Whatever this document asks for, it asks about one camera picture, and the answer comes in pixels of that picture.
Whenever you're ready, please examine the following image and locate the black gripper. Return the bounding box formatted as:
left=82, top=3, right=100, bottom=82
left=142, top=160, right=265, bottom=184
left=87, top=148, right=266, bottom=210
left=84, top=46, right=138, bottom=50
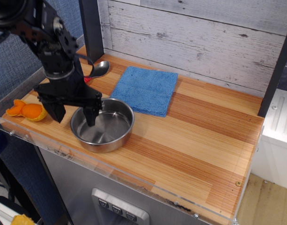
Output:
left=34, top=71, right=103, bottom=127

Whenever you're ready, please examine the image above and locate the stainless steel pot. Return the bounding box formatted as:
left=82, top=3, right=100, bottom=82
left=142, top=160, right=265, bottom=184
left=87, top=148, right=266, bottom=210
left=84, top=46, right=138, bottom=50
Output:
left=70, top=98, right=135, bottom=153

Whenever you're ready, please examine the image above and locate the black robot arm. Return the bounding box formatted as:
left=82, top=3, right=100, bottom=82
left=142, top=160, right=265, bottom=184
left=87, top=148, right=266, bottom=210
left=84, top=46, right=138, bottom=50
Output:
left=0, top=0, right=103, bottom=127

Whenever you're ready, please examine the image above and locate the blue folded cloth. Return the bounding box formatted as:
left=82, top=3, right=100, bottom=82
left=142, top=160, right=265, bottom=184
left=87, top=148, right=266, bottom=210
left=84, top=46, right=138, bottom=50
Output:
left=110, top=66, right=178, bottom=117

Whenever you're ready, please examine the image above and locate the orange plush fish toy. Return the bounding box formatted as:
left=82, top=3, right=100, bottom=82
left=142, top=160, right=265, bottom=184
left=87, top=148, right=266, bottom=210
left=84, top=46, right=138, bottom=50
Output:
left=6, top=99, right=48, bottom=122

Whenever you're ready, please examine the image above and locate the stainless steel cabinet front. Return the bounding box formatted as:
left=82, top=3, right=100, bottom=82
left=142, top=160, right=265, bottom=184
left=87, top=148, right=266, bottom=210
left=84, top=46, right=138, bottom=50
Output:
left=39, top=147, right=209, bottom=225

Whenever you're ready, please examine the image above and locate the clear acrylic table guard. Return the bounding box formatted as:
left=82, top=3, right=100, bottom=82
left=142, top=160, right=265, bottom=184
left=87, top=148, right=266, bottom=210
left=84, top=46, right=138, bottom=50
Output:
left=0, top=75, right=264, bottom=225

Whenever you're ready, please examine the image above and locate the silver control panel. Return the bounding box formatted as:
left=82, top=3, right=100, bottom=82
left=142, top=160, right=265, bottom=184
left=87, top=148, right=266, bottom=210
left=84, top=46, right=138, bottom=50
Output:
left=91, top=188, right=150, bottom=225

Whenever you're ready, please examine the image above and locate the yellow black object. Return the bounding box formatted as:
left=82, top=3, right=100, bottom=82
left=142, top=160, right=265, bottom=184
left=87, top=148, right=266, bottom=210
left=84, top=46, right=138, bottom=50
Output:
left=0, top=214, right=36, bottom=225

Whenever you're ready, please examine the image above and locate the white ribbed appliance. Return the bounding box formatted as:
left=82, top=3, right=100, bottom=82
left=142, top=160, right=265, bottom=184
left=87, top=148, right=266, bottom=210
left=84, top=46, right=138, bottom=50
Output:
left=251, top=89, right=287, bottom=188

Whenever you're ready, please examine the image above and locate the red handled metal spoon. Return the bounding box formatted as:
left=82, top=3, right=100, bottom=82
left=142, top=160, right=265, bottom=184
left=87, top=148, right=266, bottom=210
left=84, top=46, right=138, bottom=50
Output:
left=84, top=60, right=110, bottom=83

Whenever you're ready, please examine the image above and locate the left dark vertical post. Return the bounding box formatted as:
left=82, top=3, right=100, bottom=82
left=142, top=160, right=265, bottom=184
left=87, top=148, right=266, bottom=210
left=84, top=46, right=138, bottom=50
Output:
left=79, top=0, right=104, bottom=62

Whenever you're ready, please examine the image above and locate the dark vertical post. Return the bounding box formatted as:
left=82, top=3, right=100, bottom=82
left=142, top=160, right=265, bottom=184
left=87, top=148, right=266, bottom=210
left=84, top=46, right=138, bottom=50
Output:
left=79, top=0, right=104, bottom=62
left=258, top=35, right=287, bottom=118

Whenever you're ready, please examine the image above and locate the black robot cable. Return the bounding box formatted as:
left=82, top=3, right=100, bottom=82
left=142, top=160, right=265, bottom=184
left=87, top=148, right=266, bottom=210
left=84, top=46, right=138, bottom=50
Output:
left=0, top=30, right=95, bottom=77

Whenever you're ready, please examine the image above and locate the right dark vertical post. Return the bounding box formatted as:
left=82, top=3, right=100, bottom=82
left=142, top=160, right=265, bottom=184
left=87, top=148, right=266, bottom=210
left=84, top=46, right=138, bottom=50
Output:
left=258, top=35, right=287, bottom=118

